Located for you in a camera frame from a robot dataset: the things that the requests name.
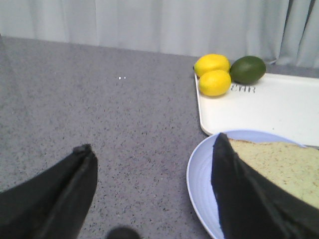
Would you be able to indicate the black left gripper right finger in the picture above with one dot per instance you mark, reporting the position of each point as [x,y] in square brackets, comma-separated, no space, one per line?
[252,207]

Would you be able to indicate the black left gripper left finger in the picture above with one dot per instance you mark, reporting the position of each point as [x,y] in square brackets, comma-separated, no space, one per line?
[53,204]

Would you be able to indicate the light blue round plate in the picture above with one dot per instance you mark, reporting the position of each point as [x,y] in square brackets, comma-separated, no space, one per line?
[198,175]

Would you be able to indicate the bread slice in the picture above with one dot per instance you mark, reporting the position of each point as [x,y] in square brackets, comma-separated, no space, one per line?
[291,167]

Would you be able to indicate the white rectangular tray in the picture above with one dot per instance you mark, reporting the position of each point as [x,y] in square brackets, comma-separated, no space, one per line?
[284,105]

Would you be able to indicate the front yellow lemon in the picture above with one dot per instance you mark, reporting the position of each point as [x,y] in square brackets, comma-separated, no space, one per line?
[214,83]

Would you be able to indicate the yellow lemon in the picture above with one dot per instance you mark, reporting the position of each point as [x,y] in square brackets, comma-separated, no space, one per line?
[214,83]
[211,62]

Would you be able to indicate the green lime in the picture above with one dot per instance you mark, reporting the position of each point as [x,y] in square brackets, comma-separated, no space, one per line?
[247,70]

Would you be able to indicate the rear yellow lemon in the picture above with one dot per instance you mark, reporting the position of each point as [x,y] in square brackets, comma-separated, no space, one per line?
[211,62]

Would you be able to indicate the white curtain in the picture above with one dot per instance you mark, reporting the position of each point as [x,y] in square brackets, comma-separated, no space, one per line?
[283,32]

